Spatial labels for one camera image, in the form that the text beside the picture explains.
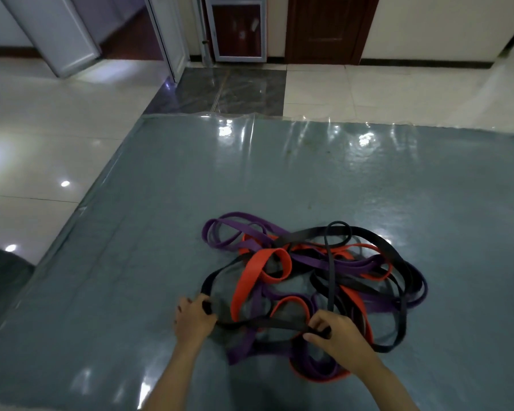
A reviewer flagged person's left hand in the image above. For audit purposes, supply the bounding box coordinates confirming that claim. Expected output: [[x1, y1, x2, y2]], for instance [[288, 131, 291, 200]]
[[173, 293, 219, 347]]

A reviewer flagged person's right hand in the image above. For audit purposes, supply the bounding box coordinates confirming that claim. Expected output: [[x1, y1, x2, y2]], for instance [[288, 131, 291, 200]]
[[303, 310, 384, 377]]

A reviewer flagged red resistance band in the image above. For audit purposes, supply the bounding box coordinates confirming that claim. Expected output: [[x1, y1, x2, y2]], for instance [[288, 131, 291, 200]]
[[230, 235, 393, 384]]

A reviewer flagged narrow black resistance band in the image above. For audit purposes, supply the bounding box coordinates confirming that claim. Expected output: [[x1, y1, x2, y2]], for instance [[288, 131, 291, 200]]
[[310, 221, 354, 335]]

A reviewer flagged wide black resistance band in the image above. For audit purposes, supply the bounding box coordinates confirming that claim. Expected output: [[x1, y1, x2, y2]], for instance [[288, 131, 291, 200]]
[[200, 226, 427, 354]]

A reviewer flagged purple band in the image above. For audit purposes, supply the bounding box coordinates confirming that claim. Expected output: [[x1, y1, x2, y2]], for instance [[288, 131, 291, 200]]
[[202, 211, 429, 381]]

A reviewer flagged person's left forearm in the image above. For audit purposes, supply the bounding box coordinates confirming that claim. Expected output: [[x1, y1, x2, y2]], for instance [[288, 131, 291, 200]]
[[140, 340, 204, 411]]

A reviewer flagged teal felt table cover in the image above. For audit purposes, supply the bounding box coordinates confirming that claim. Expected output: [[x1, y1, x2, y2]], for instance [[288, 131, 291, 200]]
[[0, 114, 514, 411]]

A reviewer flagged narrow white door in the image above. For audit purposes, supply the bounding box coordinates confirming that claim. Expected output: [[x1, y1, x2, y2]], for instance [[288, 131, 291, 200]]
[[143, 0, 189, 83]]

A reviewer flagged white framed glass door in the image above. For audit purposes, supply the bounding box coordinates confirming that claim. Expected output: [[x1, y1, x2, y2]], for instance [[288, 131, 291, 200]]
[[203, 0, 268, 64]]

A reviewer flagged dark brown wooden door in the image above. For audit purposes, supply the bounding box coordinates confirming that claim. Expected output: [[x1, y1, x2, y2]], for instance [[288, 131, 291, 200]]
[[284, 0, 381, 66]]

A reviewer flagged white open door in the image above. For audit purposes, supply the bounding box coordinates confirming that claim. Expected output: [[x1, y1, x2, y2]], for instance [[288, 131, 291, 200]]
[[0, 0, 102, 79]]

